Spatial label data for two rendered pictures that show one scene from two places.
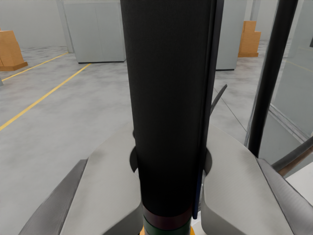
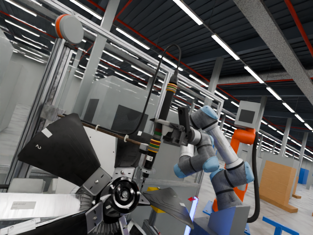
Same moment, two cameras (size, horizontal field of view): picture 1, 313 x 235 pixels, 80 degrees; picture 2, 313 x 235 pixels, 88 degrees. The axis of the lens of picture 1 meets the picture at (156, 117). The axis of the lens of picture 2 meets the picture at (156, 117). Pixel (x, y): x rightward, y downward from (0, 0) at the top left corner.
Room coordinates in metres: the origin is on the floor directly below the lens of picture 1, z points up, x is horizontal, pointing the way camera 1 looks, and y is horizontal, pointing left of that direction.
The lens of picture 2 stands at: (0.49, 0.52, 1.46)
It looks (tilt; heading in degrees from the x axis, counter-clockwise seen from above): 4 degrees up; 234
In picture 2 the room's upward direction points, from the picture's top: 17 degrees clockwise
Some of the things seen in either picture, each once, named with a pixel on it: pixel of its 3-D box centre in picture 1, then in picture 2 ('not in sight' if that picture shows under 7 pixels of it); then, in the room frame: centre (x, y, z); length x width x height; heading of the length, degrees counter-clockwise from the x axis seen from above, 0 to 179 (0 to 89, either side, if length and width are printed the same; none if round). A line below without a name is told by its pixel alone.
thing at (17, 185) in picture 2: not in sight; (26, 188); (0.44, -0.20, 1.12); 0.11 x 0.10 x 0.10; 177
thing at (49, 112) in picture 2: not in sight; (52, 113); (0.42, -0.54, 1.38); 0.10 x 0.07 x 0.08; 122
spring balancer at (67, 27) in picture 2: not in sight; (70, 30); (0.47, -0.61, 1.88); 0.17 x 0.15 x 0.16; 177
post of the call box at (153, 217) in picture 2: not in sight; (153, 215); (-0.29, -0.28, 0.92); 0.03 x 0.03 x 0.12; 87
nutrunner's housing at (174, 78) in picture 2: not in sight; (161, 122); (0.08, 0.00, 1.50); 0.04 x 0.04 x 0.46
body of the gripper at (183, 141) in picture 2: not in sight; (178, 134); (-0.03, 0.00, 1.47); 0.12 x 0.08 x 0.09; 177
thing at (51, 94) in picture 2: not in sight; (52, 94); (0.44, -0.58, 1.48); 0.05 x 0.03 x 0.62; 32
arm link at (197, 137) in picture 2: not in sight; (190, 136); (-0.11, 0.00, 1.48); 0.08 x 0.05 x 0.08; 87
